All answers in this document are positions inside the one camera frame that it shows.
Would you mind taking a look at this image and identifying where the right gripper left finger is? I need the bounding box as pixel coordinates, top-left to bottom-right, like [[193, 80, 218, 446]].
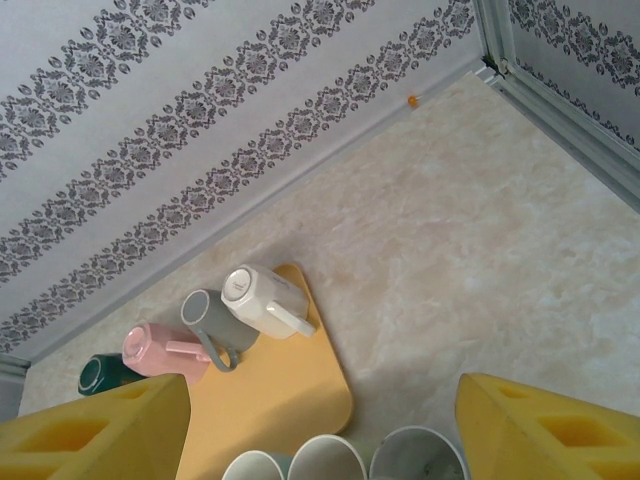
[[0, 372, 193, 480]]

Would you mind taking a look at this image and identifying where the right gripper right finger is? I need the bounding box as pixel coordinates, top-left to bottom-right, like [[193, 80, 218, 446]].
[[454, 372, 640, 480]]

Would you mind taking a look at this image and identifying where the dark green faceted mug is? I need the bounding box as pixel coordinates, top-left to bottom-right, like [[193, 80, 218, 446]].
[[77, 353, 151, 399]]

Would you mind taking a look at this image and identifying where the teal mug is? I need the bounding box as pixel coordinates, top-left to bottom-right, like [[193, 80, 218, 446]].
[[367, 424, 472, 480]]

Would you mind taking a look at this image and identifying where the light blue mug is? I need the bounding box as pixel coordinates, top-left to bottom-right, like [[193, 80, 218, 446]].
[[221, 449, 296, 480]]

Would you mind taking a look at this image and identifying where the white faceted mug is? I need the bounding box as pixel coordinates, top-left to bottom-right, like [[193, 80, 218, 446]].
[[220, 263, 318, 341]]

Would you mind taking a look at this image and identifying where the light green mug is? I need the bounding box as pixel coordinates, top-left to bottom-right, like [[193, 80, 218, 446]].
[[288, 433, 371, 480]]

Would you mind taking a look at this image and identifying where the pink faceted mug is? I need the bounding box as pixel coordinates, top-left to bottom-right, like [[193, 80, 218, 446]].
[[121, 322, 212, 387]]

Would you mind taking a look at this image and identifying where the grey mug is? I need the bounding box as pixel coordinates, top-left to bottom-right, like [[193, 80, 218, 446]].
[[179, 288, 261, 374]]

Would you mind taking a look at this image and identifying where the yellow plastic tray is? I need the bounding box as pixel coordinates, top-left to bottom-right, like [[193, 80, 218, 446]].
[[174, 263, 357, 480]]

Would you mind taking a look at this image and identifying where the grey back rail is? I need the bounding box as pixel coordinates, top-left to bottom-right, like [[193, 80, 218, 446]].
[[22, 54, 486, 366]]

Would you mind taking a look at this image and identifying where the aluminium side rail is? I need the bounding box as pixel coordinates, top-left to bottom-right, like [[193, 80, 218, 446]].
[[479, 54, 640, 214]]

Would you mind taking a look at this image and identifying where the aluminium frame post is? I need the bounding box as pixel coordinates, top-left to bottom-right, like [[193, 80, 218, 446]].
[[472, 0, 514, 76]]

